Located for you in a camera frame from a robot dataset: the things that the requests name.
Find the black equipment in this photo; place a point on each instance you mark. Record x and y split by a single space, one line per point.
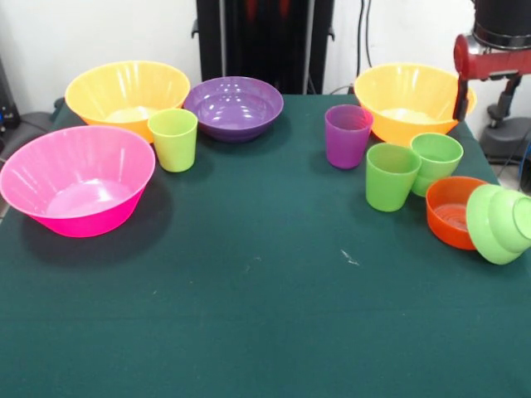
8 95

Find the small green plastic bowl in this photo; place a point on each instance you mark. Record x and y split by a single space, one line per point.
493 228

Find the black knobbed stand base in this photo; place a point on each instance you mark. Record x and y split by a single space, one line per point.
510 137

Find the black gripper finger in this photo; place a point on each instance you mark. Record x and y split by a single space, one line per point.
461 99
505 103

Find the grey round stand base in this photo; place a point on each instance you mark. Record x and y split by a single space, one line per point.
35 122

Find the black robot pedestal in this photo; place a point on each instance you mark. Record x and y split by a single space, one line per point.
265 41

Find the large pink plastic bowl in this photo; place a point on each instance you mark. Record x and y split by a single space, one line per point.
74 199

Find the large orange plastic bowl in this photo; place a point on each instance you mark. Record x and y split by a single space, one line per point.
415 91
124 91

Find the small red plastic bowl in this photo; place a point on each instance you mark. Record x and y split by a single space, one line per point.
444 199

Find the dark green table cloth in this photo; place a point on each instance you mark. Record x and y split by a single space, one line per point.
265 311

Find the green plastic cup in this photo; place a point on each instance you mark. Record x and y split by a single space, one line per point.
437 153
173 145
392 182

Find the purple plastic cup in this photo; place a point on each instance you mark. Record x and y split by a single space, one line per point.
346 143

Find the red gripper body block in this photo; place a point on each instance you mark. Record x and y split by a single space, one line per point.
498 64

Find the purple plastic bowl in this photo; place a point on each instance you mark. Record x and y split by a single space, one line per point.
234 112

